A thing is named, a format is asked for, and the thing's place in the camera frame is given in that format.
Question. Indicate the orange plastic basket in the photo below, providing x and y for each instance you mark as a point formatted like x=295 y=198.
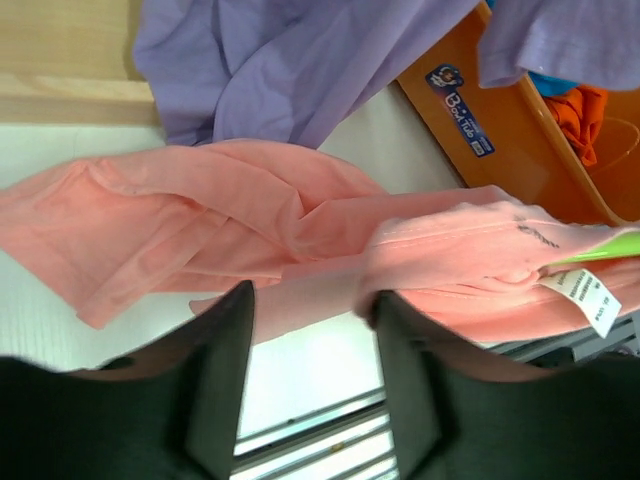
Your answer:
x=508 y=137

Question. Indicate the orange t shirt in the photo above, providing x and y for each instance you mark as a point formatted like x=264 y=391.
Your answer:
x=580 y=113

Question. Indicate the wooden clothes rack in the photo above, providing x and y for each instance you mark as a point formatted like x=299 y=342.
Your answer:
x=70 y=62

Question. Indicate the blue t shirt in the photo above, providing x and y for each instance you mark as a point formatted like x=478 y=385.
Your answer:
x=550 y=86

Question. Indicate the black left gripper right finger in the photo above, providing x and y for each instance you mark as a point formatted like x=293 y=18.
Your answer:
x=458 y=411

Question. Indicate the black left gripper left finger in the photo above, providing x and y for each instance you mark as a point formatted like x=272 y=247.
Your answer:
x=169 y=410

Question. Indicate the purple t shirt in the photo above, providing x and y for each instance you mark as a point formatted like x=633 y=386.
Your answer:
x=291 y=71

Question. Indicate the aluminium frame rail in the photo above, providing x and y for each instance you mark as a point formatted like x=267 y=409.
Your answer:
x=351 y=439

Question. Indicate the pink t shirt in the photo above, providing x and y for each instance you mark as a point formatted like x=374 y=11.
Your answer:
x=315 y=235

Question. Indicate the green hanger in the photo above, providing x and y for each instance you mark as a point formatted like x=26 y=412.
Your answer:
x=625 y=246

